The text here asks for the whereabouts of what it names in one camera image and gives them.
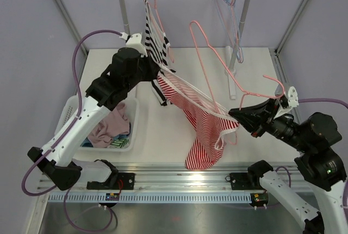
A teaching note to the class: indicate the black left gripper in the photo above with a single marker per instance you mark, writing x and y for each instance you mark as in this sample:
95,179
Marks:
153,67

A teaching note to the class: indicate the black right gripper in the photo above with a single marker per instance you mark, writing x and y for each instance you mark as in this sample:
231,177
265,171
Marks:
253,116

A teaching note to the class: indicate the black white striped tank top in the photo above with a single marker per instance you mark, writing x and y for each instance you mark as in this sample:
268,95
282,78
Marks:
156,42

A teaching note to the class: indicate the red striped tank top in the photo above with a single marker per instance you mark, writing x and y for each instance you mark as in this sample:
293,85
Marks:
210,120

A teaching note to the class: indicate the mauve pink tank top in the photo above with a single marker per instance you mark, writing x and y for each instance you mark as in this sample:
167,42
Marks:
117,120

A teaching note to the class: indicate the green striped tank top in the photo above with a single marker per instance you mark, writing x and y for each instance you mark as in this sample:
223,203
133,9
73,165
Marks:
119,144

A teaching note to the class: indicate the blue tank top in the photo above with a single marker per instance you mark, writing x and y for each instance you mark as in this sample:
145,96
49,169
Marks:
101,137

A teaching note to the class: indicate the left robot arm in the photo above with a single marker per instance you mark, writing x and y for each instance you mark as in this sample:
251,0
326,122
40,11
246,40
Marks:
56,159

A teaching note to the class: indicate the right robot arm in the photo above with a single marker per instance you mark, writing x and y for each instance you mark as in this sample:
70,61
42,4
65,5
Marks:
319,165

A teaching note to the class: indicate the white plastic basket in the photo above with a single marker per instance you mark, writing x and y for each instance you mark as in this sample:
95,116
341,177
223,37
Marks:
132,112

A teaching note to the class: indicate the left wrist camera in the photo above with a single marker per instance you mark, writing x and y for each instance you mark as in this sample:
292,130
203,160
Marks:
134,41

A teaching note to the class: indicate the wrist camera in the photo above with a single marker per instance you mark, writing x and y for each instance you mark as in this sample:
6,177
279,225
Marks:
134,41
286,98

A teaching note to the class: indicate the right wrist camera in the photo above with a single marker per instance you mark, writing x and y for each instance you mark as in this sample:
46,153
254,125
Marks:
286,98

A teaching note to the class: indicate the white slotted cable duct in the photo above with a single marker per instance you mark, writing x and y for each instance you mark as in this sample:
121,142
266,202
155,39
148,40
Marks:
152,198

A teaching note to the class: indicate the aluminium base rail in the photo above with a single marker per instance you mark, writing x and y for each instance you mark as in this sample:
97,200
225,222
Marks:
176,178

